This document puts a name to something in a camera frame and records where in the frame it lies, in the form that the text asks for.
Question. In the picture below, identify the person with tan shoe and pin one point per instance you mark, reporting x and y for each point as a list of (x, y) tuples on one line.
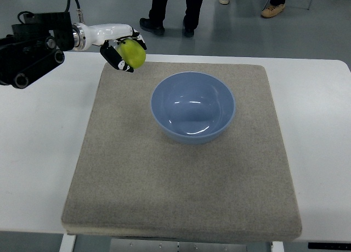
[(275, 7)]

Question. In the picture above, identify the blue ceramic bowl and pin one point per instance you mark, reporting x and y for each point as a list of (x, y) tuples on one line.
[(192, 107)]

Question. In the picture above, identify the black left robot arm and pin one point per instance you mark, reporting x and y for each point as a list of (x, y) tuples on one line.
[(39, 41)]

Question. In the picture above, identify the green pear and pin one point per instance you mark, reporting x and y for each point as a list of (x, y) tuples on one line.
[(132, 53)]

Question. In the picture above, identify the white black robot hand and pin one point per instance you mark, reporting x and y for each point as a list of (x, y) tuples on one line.
[(86, 36)]

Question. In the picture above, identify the person in black trousers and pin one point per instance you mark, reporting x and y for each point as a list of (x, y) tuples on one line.
[(154, 23)]

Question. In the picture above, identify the white table leg frame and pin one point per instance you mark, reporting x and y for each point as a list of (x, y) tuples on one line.
[(67, 243)]

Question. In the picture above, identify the beige square mat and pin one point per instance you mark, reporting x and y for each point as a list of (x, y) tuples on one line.
[(131, 180)]

